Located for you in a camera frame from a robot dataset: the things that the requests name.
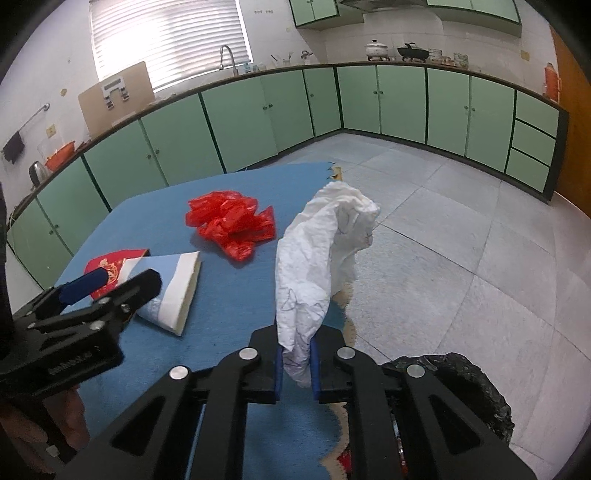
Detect dark towel on rail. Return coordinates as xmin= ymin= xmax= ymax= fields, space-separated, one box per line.
xmin=2 ymin=131 xmax=25 ymax=164

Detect steel kettle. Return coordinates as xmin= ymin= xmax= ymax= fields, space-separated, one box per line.
xmin=28 ymin=161 xmax=52 ymax=188

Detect blue table mat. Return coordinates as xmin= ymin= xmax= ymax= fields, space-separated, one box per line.
xmin=60 ymin=161 xmax=342 ymax=479

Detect red paper cup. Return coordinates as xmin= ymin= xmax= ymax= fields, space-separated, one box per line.
xmin=84 ymin=249 xmax=150 ymax=300

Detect black wok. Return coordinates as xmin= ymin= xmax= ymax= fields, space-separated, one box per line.
xmin=397 ymin=42 xmax=430 ymax=63

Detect white pot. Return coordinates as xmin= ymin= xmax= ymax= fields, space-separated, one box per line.
xmin=365 ymin=39 xmax=391 ymax=61

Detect green upper kitchen cabinets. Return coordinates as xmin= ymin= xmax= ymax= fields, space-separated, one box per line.
xmin=288 ymin=0 xmax=522 ymax=37

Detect green lower kitchen cabinets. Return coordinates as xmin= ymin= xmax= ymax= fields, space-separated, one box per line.
xmin=7 ymin=62 xmax=569 ymax=288

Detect black trash bag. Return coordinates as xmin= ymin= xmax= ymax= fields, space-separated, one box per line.
xmin=386 ymin=352 xmax=515 ymax=446

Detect left hand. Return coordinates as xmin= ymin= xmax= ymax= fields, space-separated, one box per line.
xmin=1 ymin=385 xmax=90 ymax=479

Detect orange basin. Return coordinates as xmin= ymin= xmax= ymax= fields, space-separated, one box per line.
xmin=45 ymin=141 xmax=75 ymax=172

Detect light blue paper cup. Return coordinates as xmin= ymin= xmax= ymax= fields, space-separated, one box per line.
xmin=118 ymin=251 xmax=201 ymax=336

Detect orange thermos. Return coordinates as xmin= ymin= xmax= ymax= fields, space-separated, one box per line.
xmin=543 ymin=62 xmax=561 ymax=103

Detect chrome faucet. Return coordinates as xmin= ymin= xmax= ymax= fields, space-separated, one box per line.
xmin=218 ymin=44 xmax=240 ymax=78

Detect white paper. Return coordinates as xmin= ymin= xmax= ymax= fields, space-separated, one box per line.
xmin=274 ymin=181 xmax=380 ymax=388

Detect red plastic bag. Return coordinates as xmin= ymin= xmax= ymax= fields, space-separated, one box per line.
xmin=185 ymin=190 xmax=276 ymax=262

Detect cardboard box on counter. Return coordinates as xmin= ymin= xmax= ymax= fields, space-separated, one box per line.
xmin=78 ymin=62 xmax=155 ymax=139

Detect brown wooden door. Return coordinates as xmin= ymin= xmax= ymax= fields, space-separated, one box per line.
xmin=551 ymin=27 xmax=591 ymax=216

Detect window blind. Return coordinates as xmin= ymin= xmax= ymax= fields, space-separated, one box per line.
xmin=89 ymin=0 xmax=252 ymax=90

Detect green kitchen cabinets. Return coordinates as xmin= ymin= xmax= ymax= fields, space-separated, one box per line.
xmin=7 ymin=62 xmax=569 ymax=288
xmin=288 ymin=0 xmax=522 ymax=37

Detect wall towel rail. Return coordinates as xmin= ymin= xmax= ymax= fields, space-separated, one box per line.
xmin=15 ymin=102 xmax=51 ymax=133

